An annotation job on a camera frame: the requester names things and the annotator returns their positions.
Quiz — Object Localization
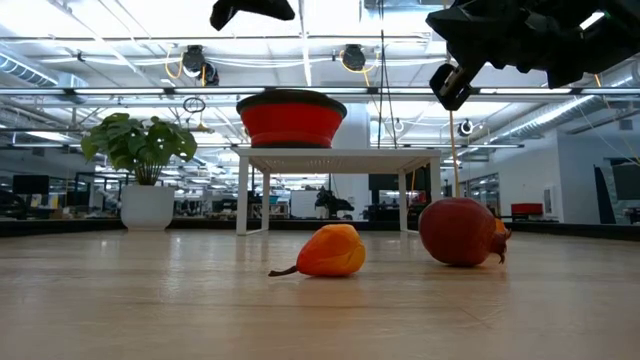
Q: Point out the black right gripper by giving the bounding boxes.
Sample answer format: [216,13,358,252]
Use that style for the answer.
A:
[425,0,600,113]

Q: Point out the red collapsible bowl grey rim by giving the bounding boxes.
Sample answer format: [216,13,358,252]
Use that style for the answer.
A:
[235,88,348,150]

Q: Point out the dark red toy pomegranate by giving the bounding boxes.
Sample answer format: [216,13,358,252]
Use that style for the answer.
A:
[418,196,512,269]

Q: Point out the white perforated shelf riser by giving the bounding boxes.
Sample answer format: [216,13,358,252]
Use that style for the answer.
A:
[233,147,444,237]

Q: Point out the red background box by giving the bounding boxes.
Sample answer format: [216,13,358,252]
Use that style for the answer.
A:
[510,202,544,217]

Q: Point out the green plant in white pot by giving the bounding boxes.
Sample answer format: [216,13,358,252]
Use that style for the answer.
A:
[79,113,199,233]

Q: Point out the black background robot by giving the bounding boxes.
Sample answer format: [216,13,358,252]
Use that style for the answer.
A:
[314,187,355,220]

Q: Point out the black background panel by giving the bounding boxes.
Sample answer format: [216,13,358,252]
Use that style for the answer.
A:
[593,158,640,225]

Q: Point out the black background monitor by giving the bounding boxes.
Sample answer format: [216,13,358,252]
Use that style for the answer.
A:
[12,174,50,197]

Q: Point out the small orange pear with stem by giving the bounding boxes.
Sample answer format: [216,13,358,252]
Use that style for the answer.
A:
[267,223,367,279]

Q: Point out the black ceiling cable reel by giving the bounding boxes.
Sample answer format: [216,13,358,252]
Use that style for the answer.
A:
[332,43,381,87]
[164,44,221,87]

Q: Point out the black hanging cable loop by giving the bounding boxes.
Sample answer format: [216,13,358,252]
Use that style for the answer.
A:
[182,96,207,115]

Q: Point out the black hanging cables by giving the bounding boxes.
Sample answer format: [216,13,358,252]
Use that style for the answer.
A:
[375,0,399,150]

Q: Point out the black aluminium table frame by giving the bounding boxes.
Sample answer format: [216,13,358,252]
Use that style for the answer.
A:
[0,217,640,242]

